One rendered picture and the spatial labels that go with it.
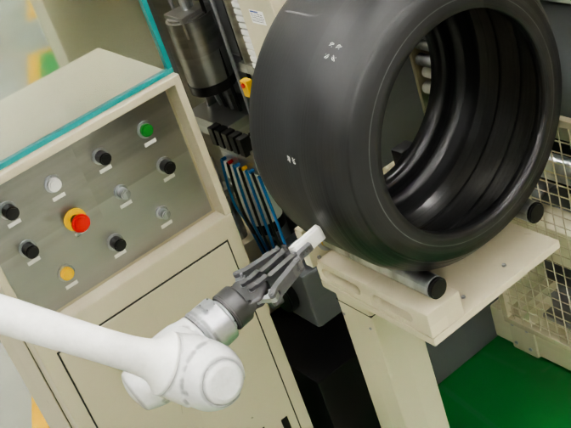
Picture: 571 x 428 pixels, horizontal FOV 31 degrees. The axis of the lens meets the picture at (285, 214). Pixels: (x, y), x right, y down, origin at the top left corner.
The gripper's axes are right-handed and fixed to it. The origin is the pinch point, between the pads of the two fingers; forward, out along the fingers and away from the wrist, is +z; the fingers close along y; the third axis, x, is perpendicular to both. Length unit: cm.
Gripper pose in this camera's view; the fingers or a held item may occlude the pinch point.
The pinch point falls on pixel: (307, 243)
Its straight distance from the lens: 186.7
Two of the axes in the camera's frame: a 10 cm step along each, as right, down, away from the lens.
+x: 3.8, 7.4, 5.5
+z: 7.2, -6.1, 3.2
